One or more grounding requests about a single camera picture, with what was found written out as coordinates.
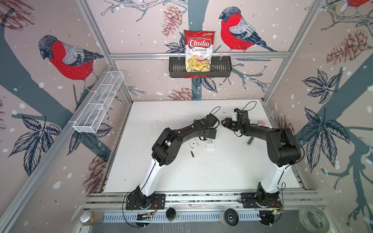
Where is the black round knob left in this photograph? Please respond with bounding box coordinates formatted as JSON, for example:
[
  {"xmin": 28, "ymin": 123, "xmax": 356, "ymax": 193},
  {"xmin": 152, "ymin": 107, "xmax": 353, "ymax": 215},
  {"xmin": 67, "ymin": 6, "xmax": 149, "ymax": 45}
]
[{"xmin": 166, "ymin": 208, "xmax": 177, "ymax": 222}]

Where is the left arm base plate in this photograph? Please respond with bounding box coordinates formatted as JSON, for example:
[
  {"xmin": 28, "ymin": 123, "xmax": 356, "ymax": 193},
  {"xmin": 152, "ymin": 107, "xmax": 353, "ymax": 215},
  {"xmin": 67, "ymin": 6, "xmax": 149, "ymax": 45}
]
[{"xmin": 124, "ymin": 192, "xmax": 166, "ymax": 210}]

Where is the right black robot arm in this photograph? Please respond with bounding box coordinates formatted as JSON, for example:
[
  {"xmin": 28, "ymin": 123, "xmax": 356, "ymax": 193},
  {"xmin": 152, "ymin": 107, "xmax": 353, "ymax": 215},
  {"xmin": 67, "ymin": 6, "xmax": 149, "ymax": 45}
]
[{"xmin": 221, "ymin": 108, "xmax": 302, "ymax": 207}]

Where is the aluminium front rail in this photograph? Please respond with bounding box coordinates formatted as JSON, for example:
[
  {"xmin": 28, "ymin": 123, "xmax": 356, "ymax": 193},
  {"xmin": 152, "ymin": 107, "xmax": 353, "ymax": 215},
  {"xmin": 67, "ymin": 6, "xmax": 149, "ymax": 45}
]
[{"xmin": 82, "ymin": 188, "xmax": 324, "ymax": 223}]

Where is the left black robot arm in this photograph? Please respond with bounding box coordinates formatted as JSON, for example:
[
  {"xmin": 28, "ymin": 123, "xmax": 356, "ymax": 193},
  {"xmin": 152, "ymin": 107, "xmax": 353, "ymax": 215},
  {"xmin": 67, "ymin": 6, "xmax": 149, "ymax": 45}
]
[{"xmin": 128, "ymin": 113, "xmax": 220, "ymax": 209}]

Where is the glass jar with lid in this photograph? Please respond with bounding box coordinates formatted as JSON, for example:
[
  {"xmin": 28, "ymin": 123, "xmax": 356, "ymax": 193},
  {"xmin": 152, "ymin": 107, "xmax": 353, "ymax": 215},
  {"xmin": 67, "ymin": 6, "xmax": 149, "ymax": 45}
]
[{"xmin": 80, "ymin": 211, "xmax": 104, "ymax": 226}]

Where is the pink handled brush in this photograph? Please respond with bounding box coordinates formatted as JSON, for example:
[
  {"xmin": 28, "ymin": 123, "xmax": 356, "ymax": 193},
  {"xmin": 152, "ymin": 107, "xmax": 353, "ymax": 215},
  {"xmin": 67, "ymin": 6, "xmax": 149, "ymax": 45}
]
[{"xmin": 246, "ymin": 120, "xmax": 266, "ymax": 146}]

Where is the white wire mesh shelf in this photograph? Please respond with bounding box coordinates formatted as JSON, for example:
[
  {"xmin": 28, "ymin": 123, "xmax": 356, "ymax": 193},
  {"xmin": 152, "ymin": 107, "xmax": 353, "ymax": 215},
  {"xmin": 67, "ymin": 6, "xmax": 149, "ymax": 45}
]
[{"xmin": 73, "ymin": 71, "xmax": 124, "ymax": 134}]

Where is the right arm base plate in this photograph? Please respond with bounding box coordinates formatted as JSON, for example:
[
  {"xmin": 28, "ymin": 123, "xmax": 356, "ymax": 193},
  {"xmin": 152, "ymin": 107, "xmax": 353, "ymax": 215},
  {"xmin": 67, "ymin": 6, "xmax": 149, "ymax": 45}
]
[{"xmin": 240, "ymin": 192, "xmax": 283, "ymax": 209}]

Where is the Chuba cassava chips bag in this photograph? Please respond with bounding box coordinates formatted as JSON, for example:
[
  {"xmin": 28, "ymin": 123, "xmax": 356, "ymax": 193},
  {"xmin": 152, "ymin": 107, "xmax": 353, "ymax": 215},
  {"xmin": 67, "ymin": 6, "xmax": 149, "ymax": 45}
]
[{"xmin": 184, "ymin": 30, "xmax": 215, "ymax": 72}]

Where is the clear tape roll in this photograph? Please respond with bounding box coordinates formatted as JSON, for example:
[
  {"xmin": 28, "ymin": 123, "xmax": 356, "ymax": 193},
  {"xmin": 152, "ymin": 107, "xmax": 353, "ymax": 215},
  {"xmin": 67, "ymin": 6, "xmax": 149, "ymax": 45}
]
[{"xmin": 298, "ymin": 206, "xmax": 330, "ymax": 233}]

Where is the black wall basket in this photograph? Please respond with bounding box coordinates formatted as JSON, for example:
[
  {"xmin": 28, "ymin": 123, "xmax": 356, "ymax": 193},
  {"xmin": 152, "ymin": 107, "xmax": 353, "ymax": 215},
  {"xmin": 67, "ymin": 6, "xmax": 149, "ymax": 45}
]
[{"xmin": 169, "ymin": 56, "xmax": 232, "ymax": 78}]

